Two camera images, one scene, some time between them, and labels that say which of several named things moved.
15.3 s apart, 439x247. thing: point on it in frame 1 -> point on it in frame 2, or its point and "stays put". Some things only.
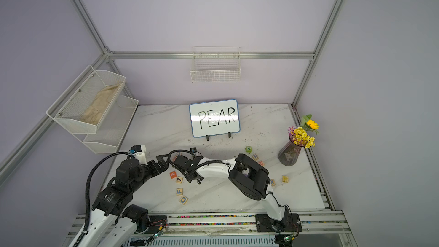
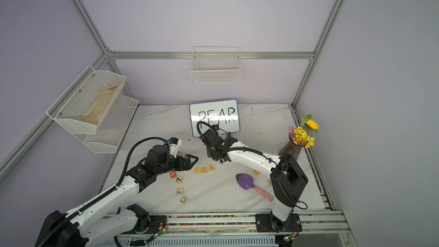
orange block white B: (173, 175) stays put
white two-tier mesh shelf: (96, 112) stays put
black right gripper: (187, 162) -> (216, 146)
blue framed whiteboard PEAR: (214, 118) stays put
